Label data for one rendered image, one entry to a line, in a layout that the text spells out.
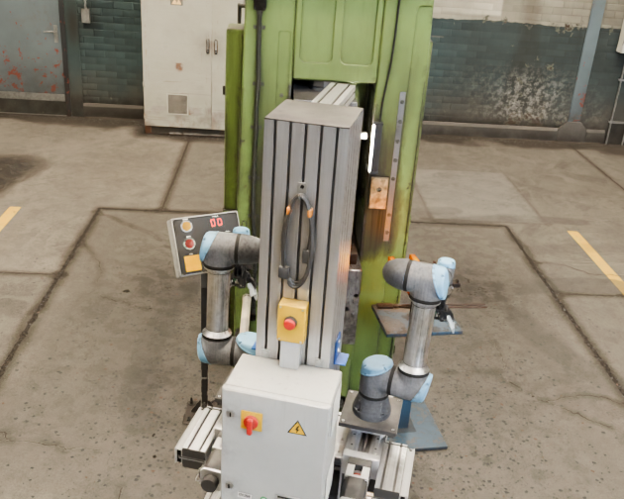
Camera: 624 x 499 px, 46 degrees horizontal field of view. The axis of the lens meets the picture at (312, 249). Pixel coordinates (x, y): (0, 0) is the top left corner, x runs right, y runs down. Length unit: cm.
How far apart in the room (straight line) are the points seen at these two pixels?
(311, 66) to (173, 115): 554
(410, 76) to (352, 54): 31
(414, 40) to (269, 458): 212
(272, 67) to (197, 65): 529
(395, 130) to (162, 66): 552
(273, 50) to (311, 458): 200
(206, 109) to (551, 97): 442
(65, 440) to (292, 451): 198
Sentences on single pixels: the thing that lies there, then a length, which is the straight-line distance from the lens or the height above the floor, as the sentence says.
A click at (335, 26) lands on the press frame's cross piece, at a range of 360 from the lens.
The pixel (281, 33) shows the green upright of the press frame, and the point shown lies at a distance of 360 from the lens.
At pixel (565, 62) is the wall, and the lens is 1013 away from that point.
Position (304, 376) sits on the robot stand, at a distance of 236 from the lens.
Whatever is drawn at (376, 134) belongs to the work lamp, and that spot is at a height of 159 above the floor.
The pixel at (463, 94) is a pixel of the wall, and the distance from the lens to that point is 984.
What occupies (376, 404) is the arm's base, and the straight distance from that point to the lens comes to 285.
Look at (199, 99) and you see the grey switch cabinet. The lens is 896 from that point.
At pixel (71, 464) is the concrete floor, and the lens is 398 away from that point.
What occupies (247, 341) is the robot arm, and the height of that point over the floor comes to 105.
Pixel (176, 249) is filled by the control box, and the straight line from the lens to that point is 354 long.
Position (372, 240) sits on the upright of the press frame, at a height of 100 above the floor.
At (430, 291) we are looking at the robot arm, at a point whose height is 139.
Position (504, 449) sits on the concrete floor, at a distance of 424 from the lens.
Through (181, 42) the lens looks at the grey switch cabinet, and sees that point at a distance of 886.
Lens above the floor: 257
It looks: 25 degrees down
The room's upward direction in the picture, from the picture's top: 4 degrees clockwise
